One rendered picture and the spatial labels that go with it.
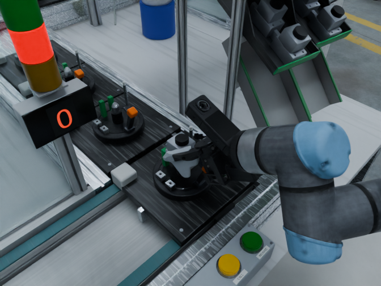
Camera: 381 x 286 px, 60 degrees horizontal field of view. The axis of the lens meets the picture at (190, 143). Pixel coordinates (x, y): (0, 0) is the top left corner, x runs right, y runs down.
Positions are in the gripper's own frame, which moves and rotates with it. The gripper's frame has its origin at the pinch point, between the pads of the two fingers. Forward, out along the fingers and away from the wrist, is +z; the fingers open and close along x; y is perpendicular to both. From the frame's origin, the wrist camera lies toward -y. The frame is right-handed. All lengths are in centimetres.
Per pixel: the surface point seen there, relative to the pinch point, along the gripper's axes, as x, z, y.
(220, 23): 87, 62, -22
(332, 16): 39.8, -17.5, -10.1
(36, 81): -20.8, -4.3, -22.3
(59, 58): 7, 63, -34
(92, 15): 43, 95, -51
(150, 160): -2.0, 13.4, 3.1
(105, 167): -11.2, 18.2, -0.5
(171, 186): -5.6, 1.8, 7.3
